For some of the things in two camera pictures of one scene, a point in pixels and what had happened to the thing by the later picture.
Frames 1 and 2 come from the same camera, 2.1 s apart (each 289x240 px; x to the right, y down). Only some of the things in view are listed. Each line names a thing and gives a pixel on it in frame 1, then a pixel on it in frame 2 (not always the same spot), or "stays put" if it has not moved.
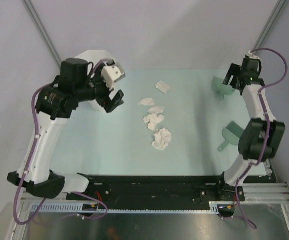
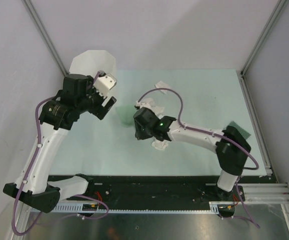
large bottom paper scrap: x=162 y=138 stays put
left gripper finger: x=117 y=101 -> x=104 y=110
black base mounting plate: x=164 y=189 stays put
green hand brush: x=231 y=134 stays put
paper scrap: x=162 y=86 stays put
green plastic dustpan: x=217 y=86 -> x=126 y=113
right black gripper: x=234 y=70 -> x=139 y=134
